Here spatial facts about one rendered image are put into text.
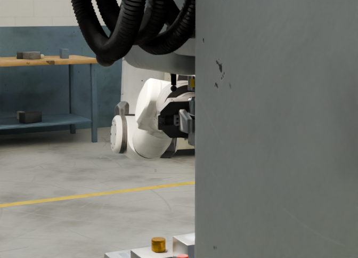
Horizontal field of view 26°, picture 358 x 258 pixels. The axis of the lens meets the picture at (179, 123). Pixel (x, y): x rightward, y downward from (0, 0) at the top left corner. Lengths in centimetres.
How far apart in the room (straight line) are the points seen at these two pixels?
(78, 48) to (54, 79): 46
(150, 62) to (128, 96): 54
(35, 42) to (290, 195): 836
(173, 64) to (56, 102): 802
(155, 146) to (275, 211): 90
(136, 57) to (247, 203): 51
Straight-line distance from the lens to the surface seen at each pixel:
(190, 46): 91
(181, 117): 113
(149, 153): 151
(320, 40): 53
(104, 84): 920
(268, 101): 58
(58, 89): 900
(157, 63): 104
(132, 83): 159
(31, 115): 810
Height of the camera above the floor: 140
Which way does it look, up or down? 8 degrees down
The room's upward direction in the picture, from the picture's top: straight up
